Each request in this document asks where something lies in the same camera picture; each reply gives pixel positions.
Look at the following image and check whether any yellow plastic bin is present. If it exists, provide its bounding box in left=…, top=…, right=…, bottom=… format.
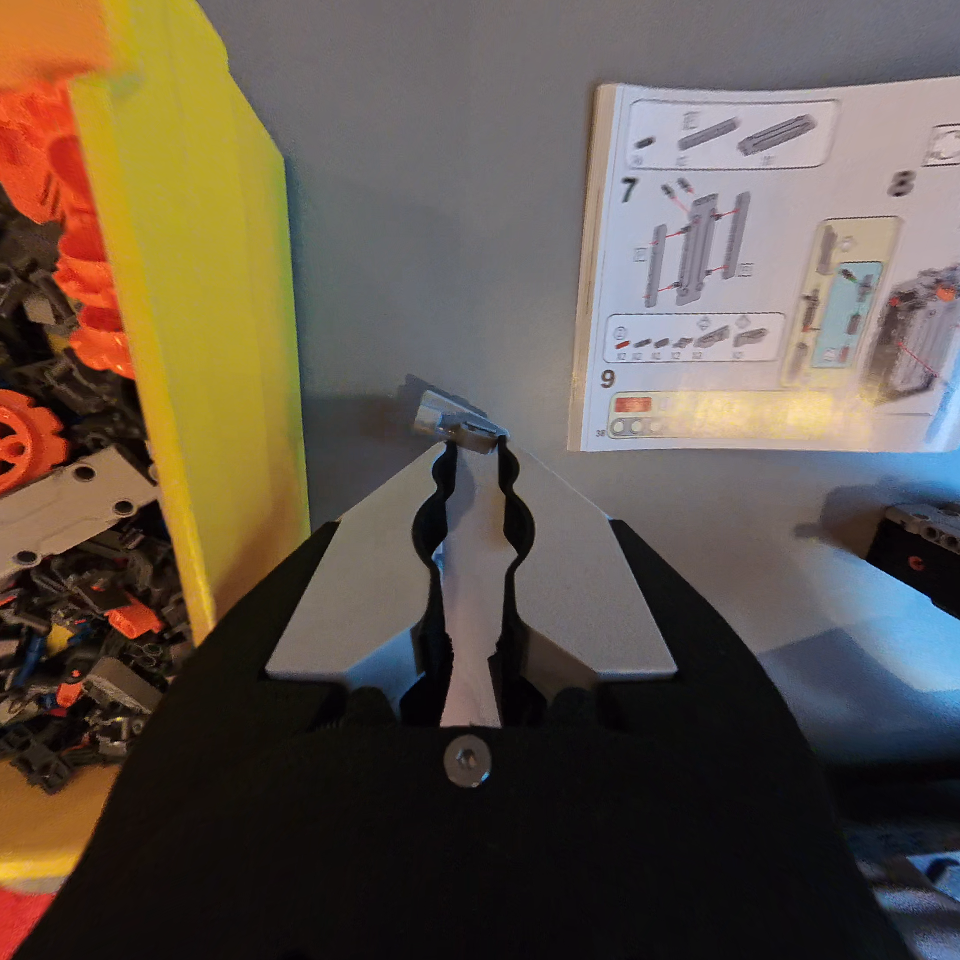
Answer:
left=0, top=0, right=312, bottom=894

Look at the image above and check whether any orange gear wheel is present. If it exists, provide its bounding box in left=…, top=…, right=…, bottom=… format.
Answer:
left=0, top=390, right=70, bottom=496

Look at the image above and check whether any black toy brick model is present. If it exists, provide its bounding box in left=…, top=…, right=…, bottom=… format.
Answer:
left=866, top=502, right=960, bottom=620

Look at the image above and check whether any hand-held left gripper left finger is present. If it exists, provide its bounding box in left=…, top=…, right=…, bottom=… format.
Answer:
left=264, top=441, right=460, bottom=727

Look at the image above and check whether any long grey panel part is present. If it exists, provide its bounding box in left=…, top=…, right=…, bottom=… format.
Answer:
left=0, top=446, right=162, bottom=579

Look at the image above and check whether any large orange shell part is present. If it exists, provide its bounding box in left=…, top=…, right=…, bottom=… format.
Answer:
left=0, top=78, right=138, bottom=380

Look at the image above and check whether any grey desk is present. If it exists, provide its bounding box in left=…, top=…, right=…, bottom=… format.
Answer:
left=196, top=0, right=960, bottom=864

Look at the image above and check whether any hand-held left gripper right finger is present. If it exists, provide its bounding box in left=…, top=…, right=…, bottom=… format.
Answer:
left=487, top=437, right=681, bottom=727

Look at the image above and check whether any small grey brick connector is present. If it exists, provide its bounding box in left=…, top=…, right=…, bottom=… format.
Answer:
left=403, top=373, right=513, bottom=456

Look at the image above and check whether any pile of toy brick parts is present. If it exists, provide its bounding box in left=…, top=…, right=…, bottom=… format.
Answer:
left=0, top=78, right=198, bottom=796

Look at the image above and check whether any building instruction booklet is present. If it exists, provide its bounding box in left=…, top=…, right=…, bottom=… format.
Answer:
left=567, top=71, right=960, bottom=455

